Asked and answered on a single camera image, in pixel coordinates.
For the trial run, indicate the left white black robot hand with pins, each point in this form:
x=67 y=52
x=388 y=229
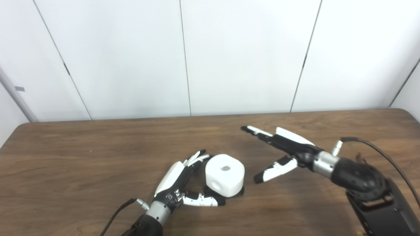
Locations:
x=172 y=182

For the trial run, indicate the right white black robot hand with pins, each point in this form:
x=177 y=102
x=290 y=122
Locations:
x=292 y=146

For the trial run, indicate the round white piece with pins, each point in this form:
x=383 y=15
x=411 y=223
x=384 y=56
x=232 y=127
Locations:
x=224 y=173

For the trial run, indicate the black flanged holder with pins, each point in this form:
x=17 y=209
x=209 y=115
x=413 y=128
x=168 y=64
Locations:
x=239 y=191

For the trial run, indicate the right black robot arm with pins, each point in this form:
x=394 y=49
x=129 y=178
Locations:
x=370 y=190

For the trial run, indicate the grey wall corner trim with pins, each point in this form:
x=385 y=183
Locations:
x=18 y=96

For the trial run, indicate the small grey wall label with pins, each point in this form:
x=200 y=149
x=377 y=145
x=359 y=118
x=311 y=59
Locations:
x=19 y=88

